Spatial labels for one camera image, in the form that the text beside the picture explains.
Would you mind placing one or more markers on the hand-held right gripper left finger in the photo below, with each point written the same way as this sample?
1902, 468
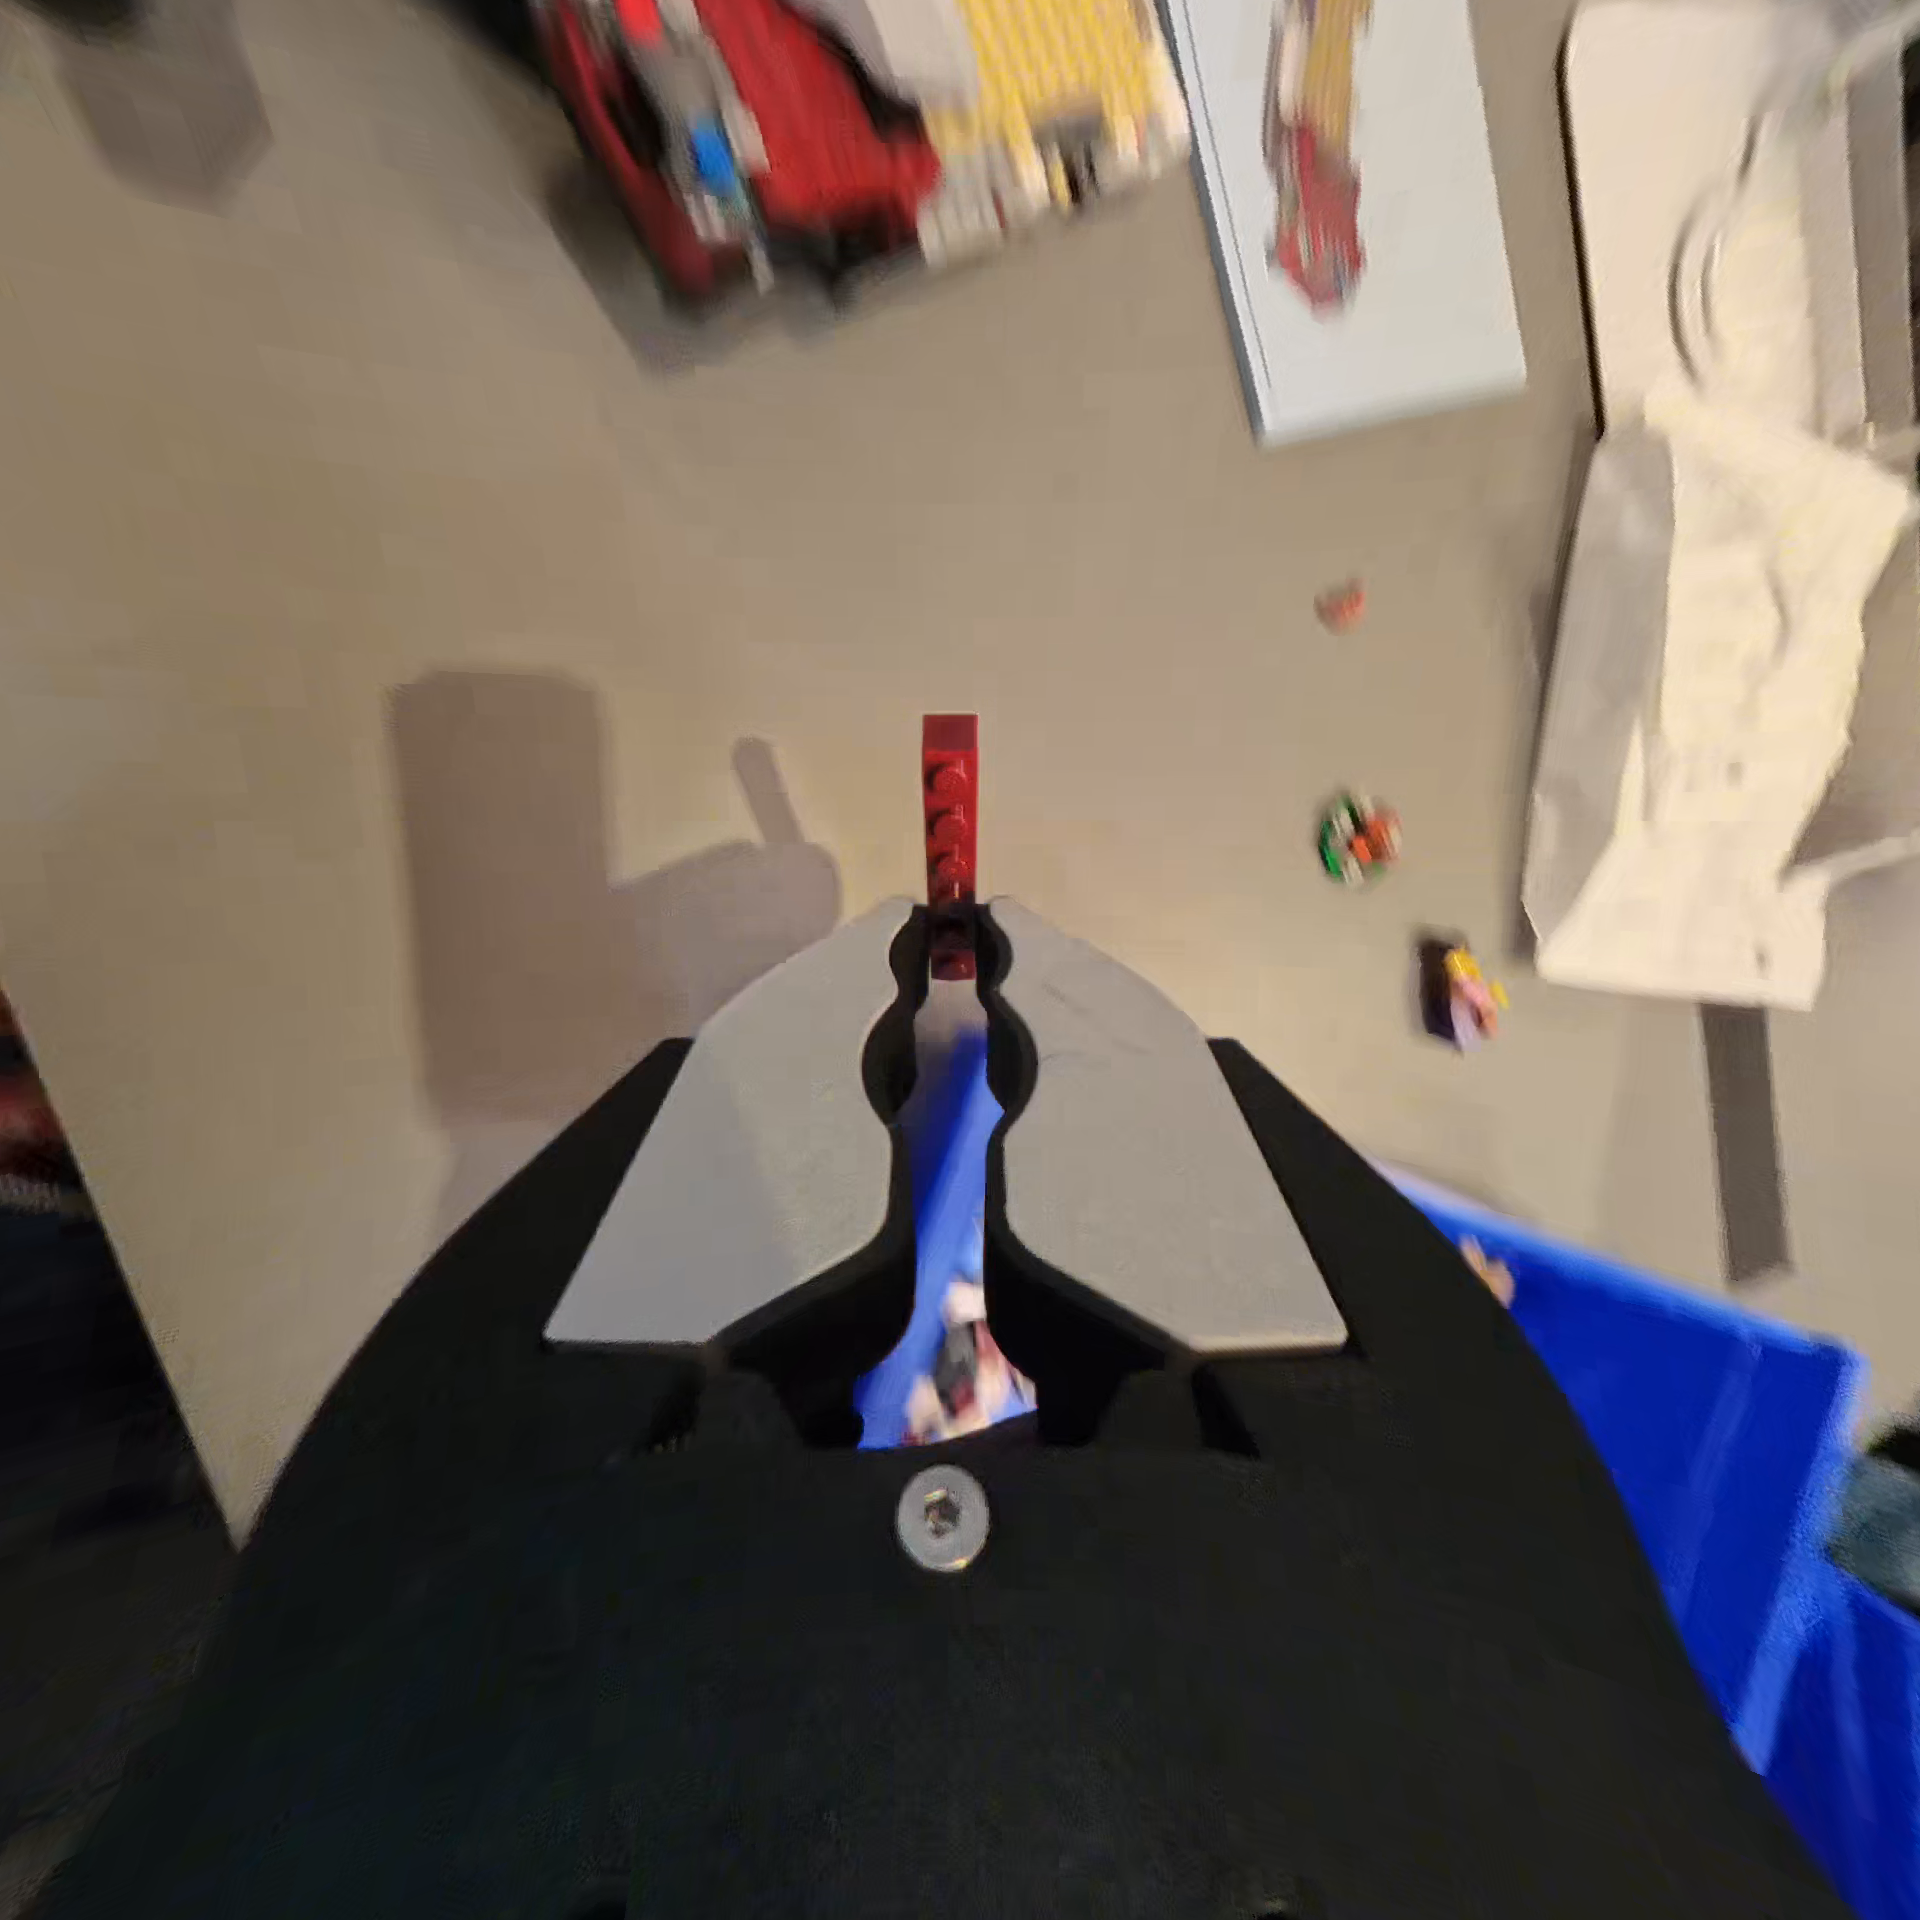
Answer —
750, 1171

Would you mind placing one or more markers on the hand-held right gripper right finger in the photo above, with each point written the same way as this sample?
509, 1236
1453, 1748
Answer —
1156, 1186

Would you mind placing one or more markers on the dark red long toy brick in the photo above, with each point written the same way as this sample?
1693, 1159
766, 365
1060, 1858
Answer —
949, 839

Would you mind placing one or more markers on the purple and yellow toy brick piece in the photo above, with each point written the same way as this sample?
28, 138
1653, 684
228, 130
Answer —
1454, 990

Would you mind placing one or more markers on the green and red toy brick piece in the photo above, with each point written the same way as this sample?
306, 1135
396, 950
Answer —
1358, 839

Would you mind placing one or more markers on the small pink toy brick piece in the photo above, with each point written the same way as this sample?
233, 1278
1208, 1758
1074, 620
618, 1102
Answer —
1341, 604

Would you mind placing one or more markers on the blue plastic bin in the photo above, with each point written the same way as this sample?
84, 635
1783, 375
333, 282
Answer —
1695, 1471

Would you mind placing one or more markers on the white paper bag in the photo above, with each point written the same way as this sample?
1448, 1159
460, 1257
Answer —
1695, 721

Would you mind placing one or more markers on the instruction booklet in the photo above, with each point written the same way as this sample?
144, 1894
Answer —
1349, 211

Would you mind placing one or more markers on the red and yellow toy brick model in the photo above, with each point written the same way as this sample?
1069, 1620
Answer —
869, 121

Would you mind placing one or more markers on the clear plastic bag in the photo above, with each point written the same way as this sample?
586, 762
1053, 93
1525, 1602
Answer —
1786, 226

